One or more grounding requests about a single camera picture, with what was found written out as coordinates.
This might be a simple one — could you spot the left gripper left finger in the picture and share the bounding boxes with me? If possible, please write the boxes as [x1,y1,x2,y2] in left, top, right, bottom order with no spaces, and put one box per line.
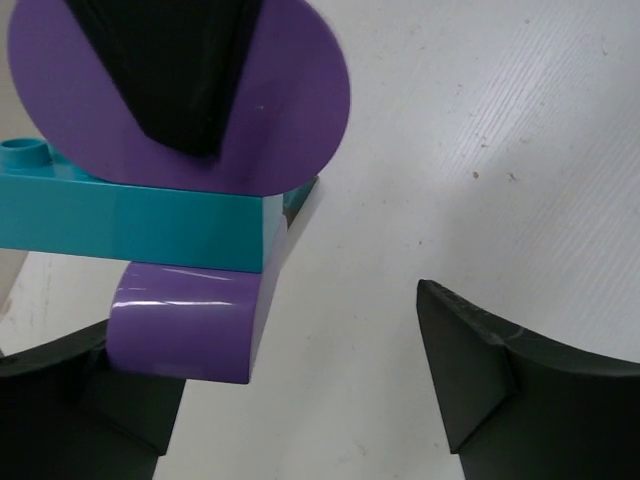
[1,322,185,479]

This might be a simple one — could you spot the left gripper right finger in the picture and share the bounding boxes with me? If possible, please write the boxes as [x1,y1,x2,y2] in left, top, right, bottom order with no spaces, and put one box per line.
[416,280,639,479]

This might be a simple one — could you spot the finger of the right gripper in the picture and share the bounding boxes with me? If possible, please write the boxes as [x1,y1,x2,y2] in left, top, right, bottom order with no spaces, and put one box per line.
[66,0,262,163]

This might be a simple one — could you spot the purple round lego brick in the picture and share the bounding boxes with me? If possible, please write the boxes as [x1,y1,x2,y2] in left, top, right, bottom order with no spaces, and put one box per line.
[7,1,351,196]

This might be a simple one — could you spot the small purple lego brick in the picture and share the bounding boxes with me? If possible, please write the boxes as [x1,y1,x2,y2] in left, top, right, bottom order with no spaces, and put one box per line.
[106,220,288,384]

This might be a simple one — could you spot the teal long lego brick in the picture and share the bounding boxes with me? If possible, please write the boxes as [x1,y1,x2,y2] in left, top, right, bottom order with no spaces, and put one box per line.
[1,138,315,273]

